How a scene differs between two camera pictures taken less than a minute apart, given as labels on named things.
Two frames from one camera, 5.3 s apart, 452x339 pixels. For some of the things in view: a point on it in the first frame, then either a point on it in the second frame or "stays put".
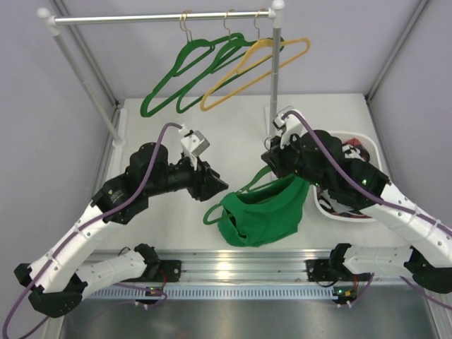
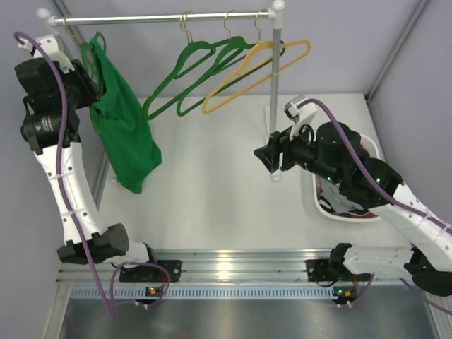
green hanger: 229,52 to 254,69
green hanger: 244,190 to 85,46
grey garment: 337,207 stays put
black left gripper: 199,181 to 86,86
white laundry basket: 346,137 stays put
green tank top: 264,213 to 121,121
